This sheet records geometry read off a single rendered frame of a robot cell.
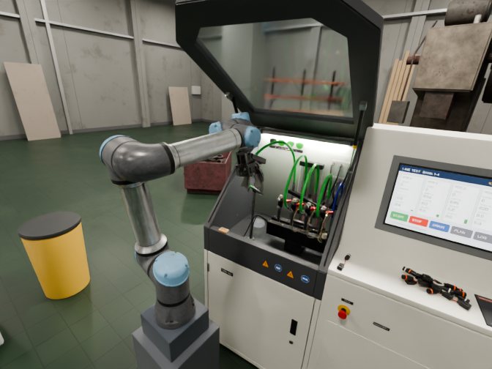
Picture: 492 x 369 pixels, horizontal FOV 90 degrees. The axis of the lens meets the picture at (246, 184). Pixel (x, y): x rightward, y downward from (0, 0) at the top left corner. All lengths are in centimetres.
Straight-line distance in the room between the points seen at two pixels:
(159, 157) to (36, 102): 881
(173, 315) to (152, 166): 54
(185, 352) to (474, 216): 123
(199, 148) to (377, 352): 115
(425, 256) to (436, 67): 358
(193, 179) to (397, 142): 324
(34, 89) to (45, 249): 747
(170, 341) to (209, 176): 320
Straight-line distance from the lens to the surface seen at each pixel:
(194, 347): 110
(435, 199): 132
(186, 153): 75
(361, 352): 144
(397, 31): 895
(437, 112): 465
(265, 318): 156
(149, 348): 113
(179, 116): 1162
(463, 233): 135
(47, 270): 252
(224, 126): 97
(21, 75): 950
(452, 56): 462
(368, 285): 119
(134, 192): 86
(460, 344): 131
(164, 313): 100
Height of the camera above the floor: 170
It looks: 22 degrees down
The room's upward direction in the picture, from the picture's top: 3 degrees clockwise
